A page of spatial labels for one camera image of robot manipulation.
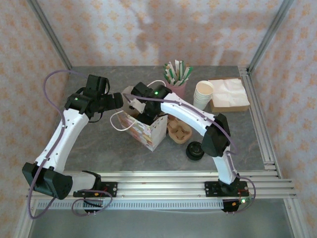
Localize white paper carry bag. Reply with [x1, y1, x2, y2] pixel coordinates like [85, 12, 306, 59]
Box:
[109, 79, 169, 152]

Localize pink jar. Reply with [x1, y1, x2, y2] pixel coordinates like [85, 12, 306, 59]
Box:
[164, 79, 187, 99]

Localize green white wrapped straw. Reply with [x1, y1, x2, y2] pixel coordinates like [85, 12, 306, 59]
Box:
[167, 61, 177, 82]
[174, 59, 181, 81]
[178, 60, 186, 81]
[162, 63, 174, 84]
[182, 65, 194, 85]

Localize brown pulp cup carrier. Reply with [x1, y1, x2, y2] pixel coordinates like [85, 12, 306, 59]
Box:
[166, 118, 193, 144]

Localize white paper cup stack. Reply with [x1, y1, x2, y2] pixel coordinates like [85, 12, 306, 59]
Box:
[192, 80, 215, 112]

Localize black lid right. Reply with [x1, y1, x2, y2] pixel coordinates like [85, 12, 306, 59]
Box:
[186, 141, 206, 162]

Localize white paper napkin stack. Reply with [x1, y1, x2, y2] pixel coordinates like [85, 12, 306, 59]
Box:
[208, 78, 250, 108]

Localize brown cardboard napkin box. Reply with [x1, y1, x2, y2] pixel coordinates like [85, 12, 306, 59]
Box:
[209, 78, 251, 114]

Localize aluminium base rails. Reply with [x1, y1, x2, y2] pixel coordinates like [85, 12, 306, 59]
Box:
[26, 170, 298, 199]

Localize black electronics box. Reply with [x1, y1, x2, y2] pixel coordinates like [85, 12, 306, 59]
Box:
[222, 198, 248, 214]
[83, 198, 105, 214]

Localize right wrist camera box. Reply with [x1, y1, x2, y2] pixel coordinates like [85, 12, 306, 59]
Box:
[128, 98, 146, 113]

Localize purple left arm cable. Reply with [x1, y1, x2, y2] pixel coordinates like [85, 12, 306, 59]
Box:
[26, 69, 113, 220]

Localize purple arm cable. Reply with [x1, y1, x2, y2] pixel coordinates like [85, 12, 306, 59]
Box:
[26, 69, 113, 220]
[123, 93, 256, 215]

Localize aluminium frame post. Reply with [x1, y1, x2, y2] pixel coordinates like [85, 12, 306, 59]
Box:
[26, 0, 73, 73]
[247, 0, 295, 72]

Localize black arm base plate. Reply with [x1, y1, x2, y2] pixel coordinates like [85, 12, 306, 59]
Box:
[73, 181, 118, 198]
[204, 180, 249, 198]

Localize slotted grey cable duct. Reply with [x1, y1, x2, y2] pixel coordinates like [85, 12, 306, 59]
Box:
[37, 201, 225, 210]

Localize aluminium side rail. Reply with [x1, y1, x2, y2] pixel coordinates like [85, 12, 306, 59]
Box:
[238, 65, 283, 179]

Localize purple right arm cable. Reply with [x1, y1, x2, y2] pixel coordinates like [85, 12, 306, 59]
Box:
[123, 93, 256, 215]

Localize aluminium frame leg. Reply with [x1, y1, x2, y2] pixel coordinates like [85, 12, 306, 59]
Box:
[13, 198, 38, 238]
[282, 198, 307, 238]

